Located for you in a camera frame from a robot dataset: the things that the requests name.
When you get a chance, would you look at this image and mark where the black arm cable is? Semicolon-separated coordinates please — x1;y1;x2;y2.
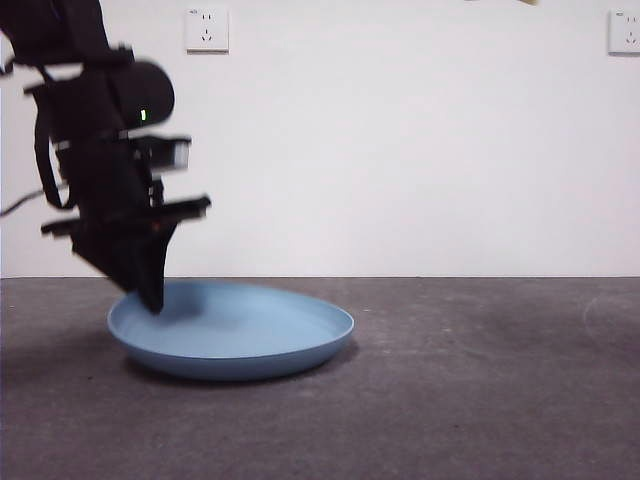
0;124;74;217

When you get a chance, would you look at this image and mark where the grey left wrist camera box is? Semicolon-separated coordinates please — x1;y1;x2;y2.
130;135;193;171

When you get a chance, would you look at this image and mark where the light blue round plate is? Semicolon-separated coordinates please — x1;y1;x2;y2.
106;279;356;382

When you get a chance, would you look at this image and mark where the white wall socket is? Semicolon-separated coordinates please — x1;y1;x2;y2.
186;7;231;55
608;8;640;56

